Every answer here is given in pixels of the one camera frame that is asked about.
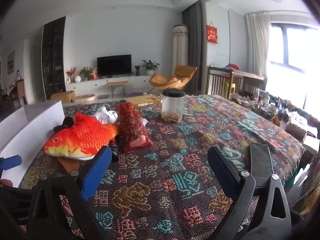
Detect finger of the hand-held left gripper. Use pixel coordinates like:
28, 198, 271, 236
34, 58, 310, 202
0, 155, 22, 171

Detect wooden slatted frame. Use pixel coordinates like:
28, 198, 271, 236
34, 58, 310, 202
207, 66, 267, 99

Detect round wooden board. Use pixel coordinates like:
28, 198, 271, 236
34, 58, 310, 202
72, 94, 96, 103

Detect brown cardboard box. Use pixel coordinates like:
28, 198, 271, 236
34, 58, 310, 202
51, 91, 75, 103

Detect dark bookshelf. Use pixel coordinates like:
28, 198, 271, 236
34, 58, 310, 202
41, 16, 67, 100

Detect white television cabinet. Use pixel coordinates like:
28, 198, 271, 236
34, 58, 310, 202
65, 75, 154, 96

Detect yellow flat box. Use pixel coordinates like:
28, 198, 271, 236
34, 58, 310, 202
125, 94, 162, 107

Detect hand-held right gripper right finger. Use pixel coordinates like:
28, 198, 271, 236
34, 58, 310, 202
207, 146, 292, 240

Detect brown flat pouch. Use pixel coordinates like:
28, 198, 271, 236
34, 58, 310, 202
59, 157, 81, 174

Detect wooden bench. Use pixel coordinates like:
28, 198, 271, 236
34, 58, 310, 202
107, 80, 129, 97

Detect framed wall picture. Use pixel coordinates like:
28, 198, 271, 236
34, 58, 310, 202
7, 51, 15, 75

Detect red wall hanging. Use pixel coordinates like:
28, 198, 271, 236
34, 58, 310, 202
206, 22, 218, 44

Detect white curtain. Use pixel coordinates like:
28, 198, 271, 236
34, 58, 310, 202
246, 11, 272, 78

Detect covered standing air conditioner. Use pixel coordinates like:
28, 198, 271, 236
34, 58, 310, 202
172, 24, 190, 73

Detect bushy green plant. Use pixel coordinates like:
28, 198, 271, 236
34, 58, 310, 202
79, 66, 94, 80

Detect large green potted plant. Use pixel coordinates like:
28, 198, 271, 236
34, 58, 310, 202
142, 60, 160, 75

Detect window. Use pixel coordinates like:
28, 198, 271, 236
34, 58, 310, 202
270, 23, 320, 74

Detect wooden chair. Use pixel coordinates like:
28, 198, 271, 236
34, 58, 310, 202
9, 79, 27, 108

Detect black smartphone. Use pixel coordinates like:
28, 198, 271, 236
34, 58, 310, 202
250, 142, 274, 180

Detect red flowers in vase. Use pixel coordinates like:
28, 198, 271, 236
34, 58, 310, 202
66, 67, 77, 83

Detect black knotted cloth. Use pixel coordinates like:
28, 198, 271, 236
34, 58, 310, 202
53, 117, 75, 133

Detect colourful woven blanket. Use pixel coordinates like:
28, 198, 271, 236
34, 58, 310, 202
21, 94, 307, 240

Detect white folded towel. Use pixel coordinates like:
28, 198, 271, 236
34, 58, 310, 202
93, 106, 119, 125

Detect green plastic stool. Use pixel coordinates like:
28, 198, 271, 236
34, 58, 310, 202
224, 81, 237, 98

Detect black television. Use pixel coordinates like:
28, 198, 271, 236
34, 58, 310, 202
97, 54, 132, 77

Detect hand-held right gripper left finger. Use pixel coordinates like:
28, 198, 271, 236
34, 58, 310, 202
27, 145, 113, 240

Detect orange fish plush toy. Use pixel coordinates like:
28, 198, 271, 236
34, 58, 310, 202
42, 113, 120, 161

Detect black fabric roll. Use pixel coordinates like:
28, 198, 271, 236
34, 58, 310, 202
109, 135, 125, 163

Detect white board panel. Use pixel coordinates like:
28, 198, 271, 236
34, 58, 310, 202
0, 100, 64, 188

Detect grey curtain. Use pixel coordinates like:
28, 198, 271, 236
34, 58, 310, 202
182, 1, 208, 95

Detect wicker basket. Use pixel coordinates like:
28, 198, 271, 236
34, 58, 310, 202
285, 120, 308, 143

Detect orange lounge chair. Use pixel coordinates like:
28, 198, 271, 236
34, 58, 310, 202
149, 64, 198, 90

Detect clear plastic jar black lid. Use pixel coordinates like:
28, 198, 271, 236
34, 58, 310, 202
161, 89, 186, 124

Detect row of bottles and jars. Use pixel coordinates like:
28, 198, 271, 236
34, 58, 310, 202
231, 89, 308, 128

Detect red mesh bag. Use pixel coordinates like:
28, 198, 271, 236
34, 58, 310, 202
117, 101, 153, 153

